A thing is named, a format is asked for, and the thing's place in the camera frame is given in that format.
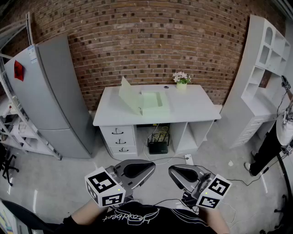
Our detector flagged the white desk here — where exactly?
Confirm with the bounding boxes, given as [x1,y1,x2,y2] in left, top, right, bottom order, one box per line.
[92,84,222,160]

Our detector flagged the grey refrigerator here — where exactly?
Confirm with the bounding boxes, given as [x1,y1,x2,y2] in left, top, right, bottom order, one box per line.
[4,34,96,160]

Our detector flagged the brown picture board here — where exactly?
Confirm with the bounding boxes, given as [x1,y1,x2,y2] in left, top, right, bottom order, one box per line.
[258,69,272,89]

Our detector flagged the black router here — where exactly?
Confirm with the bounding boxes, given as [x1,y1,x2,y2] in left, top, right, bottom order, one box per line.
[147,133,170,155]

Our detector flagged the potted pink flower plant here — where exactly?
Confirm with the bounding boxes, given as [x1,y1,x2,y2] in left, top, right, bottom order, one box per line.
[172,71,192,90]

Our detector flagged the white blue label sticker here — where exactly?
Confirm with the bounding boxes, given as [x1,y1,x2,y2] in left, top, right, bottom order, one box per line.
[28,45,38,64]

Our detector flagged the yellow network cables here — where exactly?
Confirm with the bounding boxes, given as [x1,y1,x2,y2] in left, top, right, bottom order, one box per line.
[152,124,170,142]

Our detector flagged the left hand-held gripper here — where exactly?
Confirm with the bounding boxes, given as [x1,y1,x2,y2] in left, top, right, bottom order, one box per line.
[84,159,156,207]

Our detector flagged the white desk drawer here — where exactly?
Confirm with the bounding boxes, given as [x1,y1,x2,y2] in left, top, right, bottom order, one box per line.
[107,136,136,147]
[104,126,135,138]
[109,146,137,154]

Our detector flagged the black curved pole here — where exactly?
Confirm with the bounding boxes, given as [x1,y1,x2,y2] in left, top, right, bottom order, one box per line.
[276,154,293,206]

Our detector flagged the black office chair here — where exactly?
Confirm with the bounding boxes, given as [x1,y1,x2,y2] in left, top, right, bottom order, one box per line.
[0,143,20,187]

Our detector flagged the white bookshelf cabinet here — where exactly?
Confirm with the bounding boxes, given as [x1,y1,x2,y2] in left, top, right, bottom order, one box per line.
[217,14,292,149]

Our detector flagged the person's left forearm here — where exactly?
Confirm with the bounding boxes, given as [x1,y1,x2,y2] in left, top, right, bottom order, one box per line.
[71,199,115,226]

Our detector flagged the red paper sheet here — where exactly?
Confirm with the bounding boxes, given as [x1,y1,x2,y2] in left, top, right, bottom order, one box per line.
[13,60,25,82]

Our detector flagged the white metal shelf rack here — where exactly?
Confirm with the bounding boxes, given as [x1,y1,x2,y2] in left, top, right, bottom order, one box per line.
[0,12,62,160]

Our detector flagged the person's black shirt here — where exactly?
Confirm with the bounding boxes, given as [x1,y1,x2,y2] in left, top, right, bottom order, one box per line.
[54,201,218,234]

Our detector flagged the light green paper sheet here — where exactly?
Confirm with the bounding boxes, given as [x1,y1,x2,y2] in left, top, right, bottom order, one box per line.
[118,76,171,117]

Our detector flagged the person's right forearm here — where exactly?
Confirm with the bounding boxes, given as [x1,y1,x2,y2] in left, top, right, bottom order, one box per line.
[198,207,231,234]

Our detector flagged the black floor cable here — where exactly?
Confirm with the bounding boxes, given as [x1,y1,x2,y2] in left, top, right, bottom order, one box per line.
[199,164,282,186]

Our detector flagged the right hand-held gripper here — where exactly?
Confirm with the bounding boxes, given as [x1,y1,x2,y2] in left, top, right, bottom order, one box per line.
[168,164,233,209]

